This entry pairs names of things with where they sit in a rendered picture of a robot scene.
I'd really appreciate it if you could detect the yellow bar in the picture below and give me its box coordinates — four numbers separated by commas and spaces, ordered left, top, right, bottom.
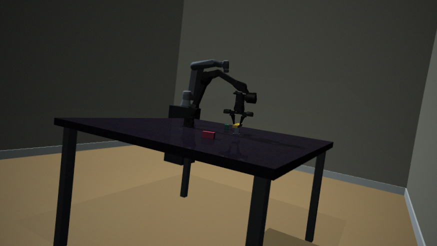
232, 123, 243, 128

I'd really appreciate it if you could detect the red rectangular block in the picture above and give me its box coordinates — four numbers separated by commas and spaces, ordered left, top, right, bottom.
201, 131, 216, 139

